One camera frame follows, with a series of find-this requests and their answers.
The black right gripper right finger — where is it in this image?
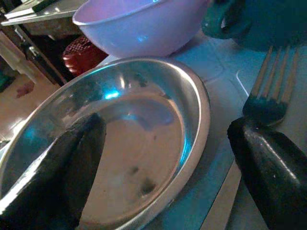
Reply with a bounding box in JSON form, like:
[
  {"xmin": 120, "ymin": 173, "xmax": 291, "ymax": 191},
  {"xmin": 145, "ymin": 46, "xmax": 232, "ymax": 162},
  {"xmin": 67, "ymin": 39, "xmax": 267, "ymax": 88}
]
[{"xmin": 227, "ymin": 116, "xmax": 307, "ymax": 230}]

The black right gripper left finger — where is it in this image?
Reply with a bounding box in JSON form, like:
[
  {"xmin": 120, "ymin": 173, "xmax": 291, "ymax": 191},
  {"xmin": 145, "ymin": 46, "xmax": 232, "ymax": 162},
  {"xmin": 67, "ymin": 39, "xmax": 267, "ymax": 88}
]
[{"xmin": 0, "ymin": 112, "xmax": 108, "ymax": 230}]

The steel fork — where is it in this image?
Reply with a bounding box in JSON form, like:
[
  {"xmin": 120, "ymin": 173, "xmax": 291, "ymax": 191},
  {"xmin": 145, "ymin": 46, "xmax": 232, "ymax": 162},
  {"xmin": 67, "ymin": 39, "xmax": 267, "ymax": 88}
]
[{"xmin": 242, "ymin": 45, "xmax": 301, "ymax": 127}]

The round steel plate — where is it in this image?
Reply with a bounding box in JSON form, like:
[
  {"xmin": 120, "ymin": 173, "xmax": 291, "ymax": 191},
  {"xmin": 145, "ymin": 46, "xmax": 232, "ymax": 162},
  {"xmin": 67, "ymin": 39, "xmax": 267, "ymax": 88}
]
[{"xmin": 0, "ymin": 57, "xmax": 212, "ymax": 230}]

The red perforated plastic stool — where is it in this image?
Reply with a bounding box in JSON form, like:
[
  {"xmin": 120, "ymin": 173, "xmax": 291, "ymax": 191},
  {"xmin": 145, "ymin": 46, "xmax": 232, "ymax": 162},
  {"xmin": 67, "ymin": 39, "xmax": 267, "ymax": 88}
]
[{"xmin": 62, "ymin": 35, "xmax": 109, "ymax": 77}]

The dark green mug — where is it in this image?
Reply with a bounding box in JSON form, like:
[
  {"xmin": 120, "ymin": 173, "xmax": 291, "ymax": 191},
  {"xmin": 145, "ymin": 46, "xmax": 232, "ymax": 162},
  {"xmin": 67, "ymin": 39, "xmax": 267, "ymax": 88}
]
[{"xmin": 201, "ymin": 0, "xmax": 307, "ymax": 52}]

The dark wooden cabinet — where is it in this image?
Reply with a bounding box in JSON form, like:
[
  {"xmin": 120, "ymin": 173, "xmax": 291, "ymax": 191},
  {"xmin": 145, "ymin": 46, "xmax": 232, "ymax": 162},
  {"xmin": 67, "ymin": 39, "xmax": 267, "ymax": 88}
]
[{"xmin": 0, "ymin": 0, "xmax": 88, "ymax": 87}]

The white plastic bowl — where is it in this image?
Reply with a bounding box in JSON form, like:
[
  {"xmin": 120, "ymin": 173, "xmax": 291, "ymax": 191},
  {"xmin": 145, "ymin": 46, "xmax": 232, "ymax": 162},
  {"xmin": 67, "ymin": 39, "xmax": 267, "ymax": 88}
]
[{"xmin": 72, "ymin": 0, "xmax": 213, "ymax": 58}]

